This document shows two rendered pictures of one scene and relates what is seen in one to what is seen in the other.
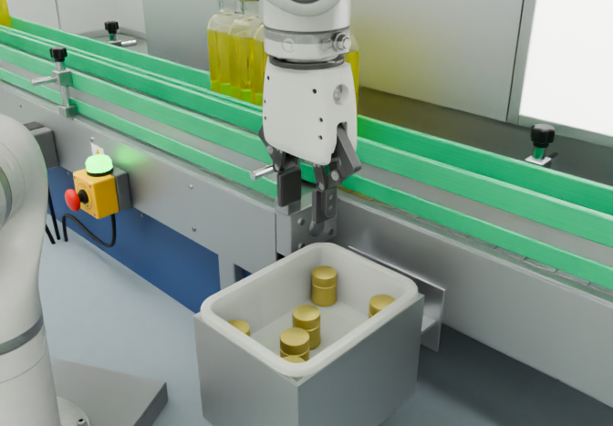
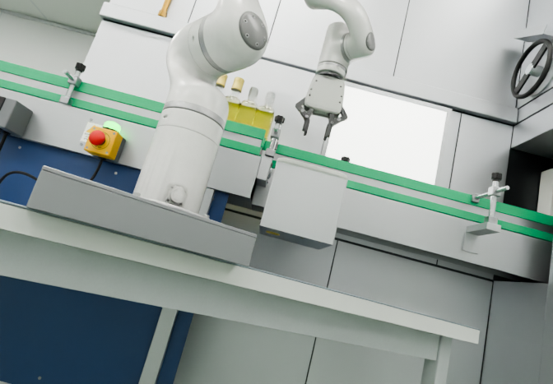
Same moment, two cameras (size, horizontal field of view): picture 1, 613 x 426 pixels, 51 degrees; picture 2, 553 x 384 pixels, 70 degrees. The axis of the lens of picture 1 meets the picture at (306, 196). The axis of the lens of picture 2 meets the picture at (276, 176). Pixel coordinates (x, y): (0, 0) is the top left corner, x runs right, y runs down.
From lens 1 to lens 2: 100 cm
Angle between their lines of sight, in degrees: 57
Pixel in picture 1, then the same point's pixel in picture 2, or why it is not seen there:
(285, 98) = (326, 87)
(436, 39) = (290, 130)
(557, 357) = (374, 226)
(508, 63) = (321, 142)
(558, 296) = (374, 200)
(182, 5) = not seen: hidden behind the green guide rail
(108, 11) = not seen: outside the picture
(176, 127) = not seen: hidden behind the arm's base
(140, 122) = (147, 115)
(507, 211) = (351, 172)
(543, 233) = (364, 180)
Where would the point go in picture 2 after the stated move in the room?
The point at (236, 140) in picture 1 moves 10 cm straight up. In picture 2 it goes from (236, 127) to (245, 95)
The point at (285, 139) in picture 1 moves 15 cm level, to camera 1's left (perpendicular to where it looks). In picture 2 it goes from (320, 102) to (283, 73)
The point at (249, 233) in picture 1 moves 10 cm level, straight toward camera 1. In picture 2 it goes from (237, 169) to (263, 171)
